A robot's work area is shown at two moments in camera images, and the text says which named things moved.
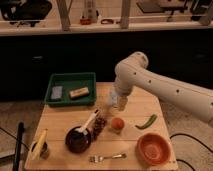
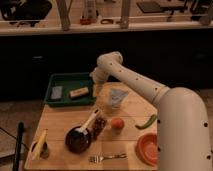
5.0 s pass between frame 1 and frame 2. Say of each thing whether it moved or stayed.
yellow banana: stayed
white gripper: moved
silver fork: stayed
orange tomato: stayed
